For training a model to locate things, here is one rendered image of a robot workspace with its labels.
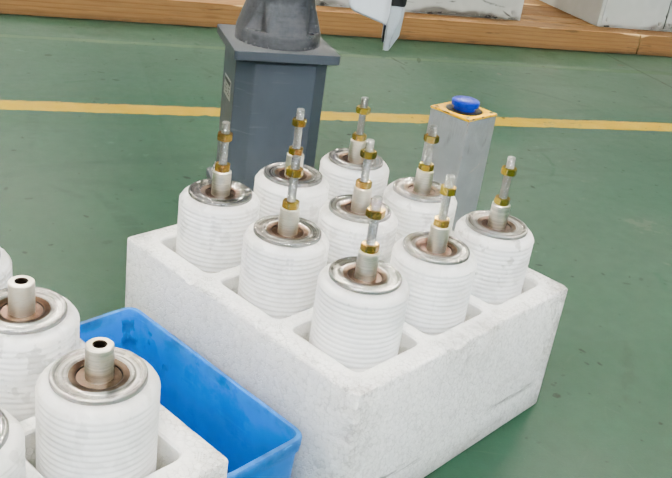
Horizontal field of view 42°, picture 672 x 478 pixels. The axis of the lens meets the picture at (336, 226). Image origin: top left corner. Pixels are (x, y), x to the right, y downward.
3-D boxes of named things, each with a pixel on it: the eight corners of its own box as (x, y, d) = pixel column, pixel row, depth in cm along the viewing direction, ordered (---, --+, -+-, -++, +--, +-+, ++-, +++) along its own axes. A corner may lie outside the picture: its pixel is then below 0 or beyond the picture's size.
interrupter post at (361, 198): (367, 208, 106) (371, 183, 105) (370, 217, 104) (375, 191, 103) (347, 207, 106) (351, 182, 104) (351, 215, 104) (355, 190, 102)
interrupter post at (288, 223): (282, 240, 95) (285, 213, 94) (272, 230, 97) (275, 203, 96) (301, 237, 97) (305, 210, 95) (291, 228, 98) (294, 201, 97)
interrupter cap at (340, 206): (383, 201, 109) (384, 195, 109) (396, 227, 102) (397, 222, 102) (324, 197, 108) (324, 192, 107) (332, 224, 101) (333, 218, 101)
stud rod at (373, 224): (362, 266, 89) (373, 198, 85) (361, 261, 89) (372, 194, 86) (372, 267, 89) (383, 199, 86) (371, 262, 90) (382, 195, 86)
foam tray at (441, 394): (121, 360, 114) (126, 236, 106) (331, 281, 140) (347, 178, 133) (333, 538, 90) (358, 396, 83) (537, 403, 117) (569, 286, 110)
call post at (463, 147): (395, 293, 139) (429, 107, 126) (422, 282, 144) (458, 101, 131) (429, 313, 135) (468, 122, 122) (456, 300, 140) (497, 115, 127)
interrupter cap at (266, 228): (271, 254, 92) (272, 248, 92) (241, 223, 98) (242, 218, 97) (333, 245, 96) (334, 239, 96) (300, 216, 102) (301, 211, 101)
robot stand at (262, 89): (205, 174, 173) (216, 23, 161) (296, 175, 179) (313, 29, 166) (221, 214, 157) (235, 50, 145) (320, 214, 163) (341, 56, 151)
